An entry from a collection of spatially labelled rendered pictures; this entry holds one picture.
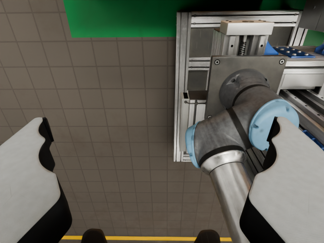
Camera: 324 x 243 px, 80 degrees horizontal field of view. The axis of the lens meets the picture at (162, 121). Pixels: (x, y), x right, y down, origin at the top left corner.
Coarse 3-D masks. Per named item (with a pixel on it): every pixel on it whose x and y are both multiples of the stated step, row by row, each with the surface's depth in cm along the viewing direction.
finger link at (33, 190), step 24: (24, 144) 9; (48, 144) 11; (0, 168) 7; (24, 168) 7; (48, 168) 9; (0, 192) 6; (24, 192) 6; (48, 192) 6; (0, 216) 6; (24, 216) 6; (48, 216) 6; (0, 240) 5; (24, 240) 5; (48, 240) 6
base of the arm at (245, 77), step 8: (240, 72) 58; (248, 72) 57; (256, 72) 57; (232, 80) 59; (240, 80) 56; (248, 80) 55; (256, 80) 54; (264, 80) 56; (224, 88) 60; (232, 88) 57; (240, 88) 54; (248, 88) 52; (224, 96) 60; (232, 96) 56; (224, 104) 61; (232, 104) 56
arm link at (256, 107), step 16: (240, 96) 52; (256, 96) 47; (272, 96) 46; (240, 112) 47; (256, 112) 43; (272, 112) 41; (288, 112) 42; (240, 128) 46; (256, 128) 43; (256, 144) 45
